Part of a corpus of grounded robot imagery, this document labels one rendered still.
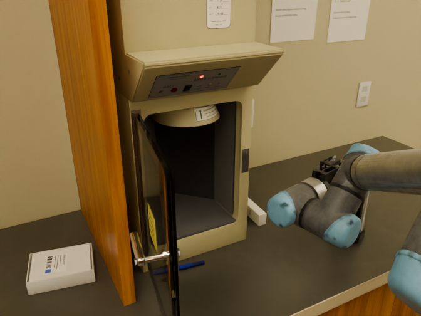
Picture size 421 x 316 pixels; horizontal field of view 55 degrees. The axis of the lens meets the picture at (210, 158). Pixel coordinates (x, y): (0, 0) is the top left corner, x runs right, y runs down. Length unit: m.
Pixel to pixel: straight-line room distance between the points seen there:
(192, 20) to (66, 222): 0.77
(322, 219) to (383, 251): 0.42
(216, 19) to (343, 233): 0.53
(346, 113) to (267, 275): 1.04
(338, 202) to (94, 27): 0.58
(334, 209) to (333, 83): 1.02
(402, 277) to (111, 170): 0.56
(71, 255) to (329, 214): 0.67
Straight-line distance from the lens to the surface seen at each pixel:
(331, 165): 1.06
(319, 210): 0.90
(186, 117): 0.99
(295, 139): 1.78
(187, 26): 0.92
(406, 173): 0.70
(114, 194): 0.86
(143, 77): 0.79
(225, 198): 1.20
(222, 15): 0.95
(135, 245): 0.77
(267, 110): 1.64
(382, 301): 1.34
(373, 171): 0.79
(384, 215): 1.44
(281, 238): 1.25
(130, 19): 0.87
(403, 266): 0.54
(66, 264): 1.13
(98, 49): 0.77
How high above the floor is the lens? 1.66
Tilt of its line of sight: 25 degrees down
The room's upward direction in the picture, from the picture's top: straight up
